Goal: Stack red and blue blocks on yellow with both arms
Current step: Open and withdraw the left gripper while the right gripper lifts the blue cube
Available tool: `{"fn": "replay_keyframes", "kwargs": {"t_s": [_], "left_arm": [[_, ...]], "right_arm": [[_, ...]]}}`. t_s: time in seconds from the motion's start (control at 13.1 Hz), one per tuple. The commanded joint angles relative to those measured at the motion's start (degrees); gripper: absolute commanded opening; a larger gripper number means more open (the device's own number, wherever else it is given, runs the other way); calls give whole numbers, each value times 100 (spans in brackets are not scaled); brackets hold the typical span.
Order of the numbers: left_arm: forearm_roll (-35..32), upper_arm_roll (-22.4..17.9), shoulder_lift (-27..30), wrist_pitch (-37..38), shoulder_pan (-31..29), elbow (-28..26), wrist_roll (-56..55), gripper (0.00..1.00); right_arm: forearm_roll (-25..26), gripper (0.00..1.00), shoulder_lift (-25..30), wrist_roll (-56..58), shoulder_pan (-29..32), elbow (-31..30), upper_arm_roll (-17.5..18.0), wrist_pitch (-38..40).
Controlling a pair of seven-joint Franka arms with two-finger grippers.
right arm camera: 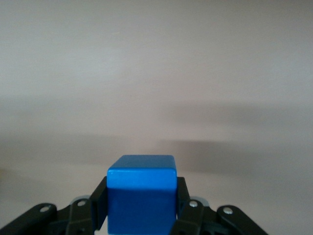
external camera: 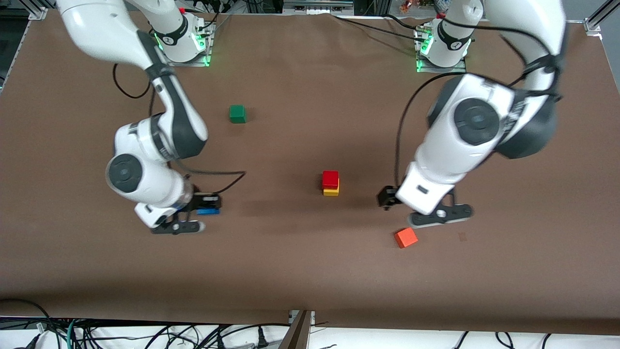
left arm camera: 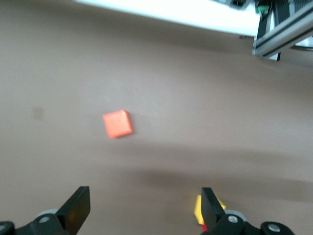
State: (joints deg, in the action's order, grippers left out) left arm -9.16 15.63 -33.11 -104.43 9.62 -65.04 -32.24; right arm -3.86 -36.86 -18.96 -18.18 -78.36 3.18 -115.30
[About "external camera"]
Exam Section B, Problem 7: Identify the orange block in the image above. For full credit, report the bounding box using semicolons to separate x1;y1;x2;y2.
394;227;419;249

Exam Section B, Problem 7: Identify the brown table mat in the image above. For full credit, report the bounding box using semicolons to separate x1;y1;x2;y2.
0;9;620;336

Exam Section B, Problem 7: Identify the grey background equipment box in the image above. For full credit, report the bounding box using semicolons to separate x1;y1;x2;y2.
283;0;355;15

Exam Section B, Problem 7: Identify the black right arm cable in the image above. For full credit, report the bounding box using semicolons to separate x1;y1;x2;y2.
112;63;247;195

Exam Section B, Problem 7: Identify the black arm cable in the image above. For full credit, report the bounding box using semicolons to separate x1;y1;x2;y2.
112;63;247;195
393;19;565;190

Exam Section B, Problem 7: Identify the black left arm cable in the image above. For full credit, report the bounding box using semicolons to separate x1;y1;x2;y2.
393;19;565;190

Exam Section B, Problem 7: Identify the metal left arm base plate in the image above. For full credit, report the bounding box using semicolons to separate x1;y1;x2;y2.
415;25;468;74

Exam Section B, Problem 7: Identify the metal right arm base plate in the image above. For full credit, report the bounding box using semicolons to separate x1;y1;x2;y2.
160;19;214;67

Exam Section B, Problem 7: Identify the aluminium table post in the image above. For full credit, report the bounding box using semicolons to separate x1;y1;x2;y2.
279;310;316;349

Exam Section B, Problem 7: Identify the black base cable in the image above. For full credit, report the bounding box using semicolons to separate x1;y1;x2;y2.
332;15;429;42
385;14;427;31

